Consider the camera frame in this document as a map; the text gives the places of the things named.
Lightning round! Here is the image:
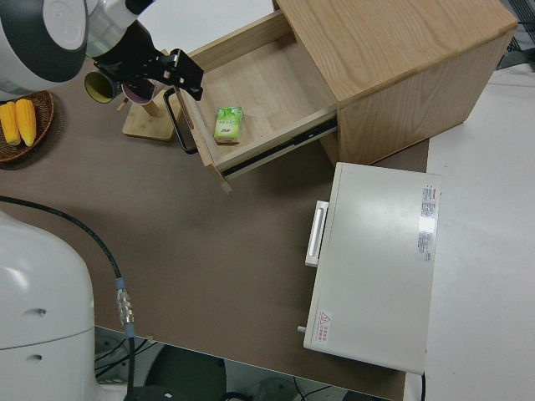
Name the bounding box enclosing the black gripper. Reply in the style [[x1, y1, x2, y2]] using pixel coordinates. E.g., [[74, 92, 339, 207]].
[[94, 48, 206, 102]]

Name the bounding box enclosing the black metal drawer handle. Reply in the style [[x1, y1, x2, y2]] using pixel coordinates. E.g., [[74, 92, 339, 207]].
[[162, 87, 197, 156]]

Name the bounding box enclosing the wooden drawer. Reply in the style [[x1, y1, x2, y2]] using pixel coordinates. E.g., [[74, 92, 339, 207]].
[[177, 11, 339, 195]]

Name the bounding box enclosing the pink mug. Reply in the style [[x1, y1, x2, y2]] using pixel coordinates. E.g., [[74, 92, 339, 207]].
[[120, 79, 158, 106]]

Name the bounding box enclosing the wooden mug tree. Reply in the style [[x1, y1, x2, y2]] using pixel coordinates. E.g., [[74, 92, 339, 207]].
[[116, 83, 177, 144]]

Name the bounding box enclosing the green tissue pack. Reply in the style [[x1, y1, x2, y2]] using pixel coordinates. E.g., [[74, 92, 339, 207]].
[[212, 106, 244, 146]]

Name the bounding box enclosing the dark blue mug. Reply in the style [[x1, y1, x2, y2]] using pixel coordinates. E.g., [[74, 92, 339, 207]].
[[83, 70, 123, 104]]

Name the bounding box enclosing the brown wicker basket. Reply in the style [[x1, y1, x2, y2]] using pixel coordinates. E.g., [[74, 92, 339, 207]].
[[0, 89, 56, 165]]

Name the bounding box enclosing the yellow corn cob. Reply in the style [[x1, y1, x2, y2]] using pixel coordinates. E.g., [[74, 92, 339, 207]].
[[0, 102, 21, 147], [15, 99, 38, 148]]

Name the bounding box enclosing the light wooden cabinet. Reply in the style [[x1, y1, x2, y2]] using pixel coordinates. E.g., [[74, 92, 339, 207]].
[[272, 0, 519, 166]]

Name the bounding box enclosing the white toaster oven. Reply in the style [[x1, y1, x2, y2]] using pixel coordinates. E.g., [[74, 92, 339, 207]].
[[296, 161, 443, 375]]

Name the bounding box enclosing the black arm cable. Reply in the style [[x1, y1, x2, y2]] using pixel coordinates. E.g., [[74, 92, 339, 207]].
[[0, 195, 138, 401]]

